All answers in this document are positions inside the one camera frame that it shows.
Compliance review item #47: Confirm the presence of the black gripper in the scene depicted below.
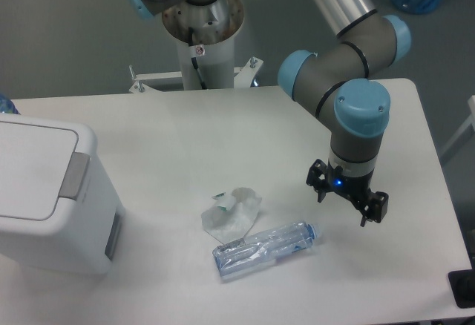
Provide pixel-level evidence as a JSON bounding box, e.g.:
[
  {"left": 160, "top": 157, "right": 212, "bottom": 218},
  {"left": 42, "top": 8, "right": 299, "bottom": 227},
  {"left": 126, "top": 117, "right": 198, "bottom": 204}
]
[{"left": 306, "top": 159, "right": 389, "bottom": 227}]

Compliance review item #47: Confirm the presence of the white trash can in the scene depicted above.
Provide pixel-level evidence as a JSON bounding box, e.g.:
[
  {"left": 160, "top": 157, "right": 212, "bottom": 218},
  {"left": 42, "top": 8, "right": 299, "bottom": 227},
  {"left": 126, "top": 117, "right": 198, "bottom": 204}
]
[{"left": 1, "top": 114, "right": 125, "bottom": 274}]

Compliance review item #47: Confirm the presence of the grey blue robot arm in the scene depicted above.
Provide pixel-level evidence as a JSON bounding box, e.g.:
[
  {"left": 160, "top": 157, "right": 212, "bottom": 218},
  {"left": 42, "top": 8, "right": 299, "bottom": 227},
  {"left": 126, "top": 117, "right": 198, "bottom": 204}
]
[{"left": 129, "top": 0, "right": 411, "bottom": 223}]

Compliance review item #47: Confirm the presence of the crumpled white plastic wrapper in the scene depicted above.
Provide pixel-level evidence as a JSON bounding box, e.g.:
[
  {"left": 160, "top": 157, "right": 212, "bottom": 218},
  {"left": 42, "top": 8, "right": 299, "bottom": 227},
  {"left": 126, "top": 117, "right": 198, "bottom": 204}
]
[{"left": 201, "top": 187, "right": 262, "bottom": 244}]

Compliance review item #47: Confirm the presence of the crushed clear plastic bottle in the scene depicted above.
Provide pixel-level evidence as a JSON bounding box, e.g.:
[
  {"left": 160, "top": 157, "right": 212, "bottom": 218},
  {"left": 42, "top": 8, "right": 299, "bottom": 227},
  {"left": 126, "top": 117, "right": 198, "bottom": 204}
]
[{"left": 212, "top": 220, "right": 322, "bottom": 278}]

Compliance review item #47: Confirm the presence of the black device at table edge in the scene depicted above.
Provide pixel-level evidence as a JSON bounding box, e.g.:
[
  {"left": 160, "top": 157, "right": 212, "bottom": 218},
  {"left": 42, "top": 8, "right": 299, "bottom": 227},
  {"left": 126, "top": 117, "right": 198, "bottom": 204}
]
[{"left": 448, "top": 269, "right": 474, "bottom": 309}]

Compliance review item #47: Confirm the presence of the blue patterned object left edge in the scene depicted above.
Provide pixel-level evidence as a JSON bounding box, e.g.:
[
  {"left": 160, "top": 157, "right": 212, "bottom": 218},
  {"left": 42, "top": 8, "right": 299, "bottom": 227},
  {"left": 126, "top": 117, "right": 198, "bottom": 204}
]
[{"left": 0, "top": 93, "right": 19, "bottom": 114}]

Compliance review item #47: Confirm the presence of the white frame at right edge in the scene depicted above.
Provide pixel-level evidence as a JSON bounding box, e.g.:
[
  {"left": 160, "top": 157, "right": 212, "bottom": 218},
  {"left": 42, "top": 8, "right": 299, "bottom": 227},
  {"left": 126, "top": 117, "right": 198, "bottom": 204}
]
[{"left": 439, "top": 95, "right": 474, "bottom": 166}]

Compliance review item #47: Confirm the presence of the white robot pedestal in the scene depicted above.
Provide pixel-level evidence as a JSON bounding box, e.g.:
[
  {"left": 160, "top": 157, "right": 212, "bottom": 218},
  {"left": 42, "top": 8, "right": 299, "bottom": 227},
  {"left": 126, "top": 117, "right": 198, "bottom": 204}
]
[{"left": 128, "top": 0, "right": 263, "bottom": 94}]

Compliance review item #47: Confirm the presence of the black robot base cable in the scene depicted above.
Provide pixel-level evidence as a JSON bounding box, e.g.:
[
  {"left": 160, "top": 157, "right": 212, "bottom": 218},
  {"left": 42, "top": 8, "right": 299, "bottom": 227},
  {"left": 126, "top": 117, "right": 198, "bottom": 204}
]
[{"left": 187, "top": 27, "right": 209, "bottom": 91}]

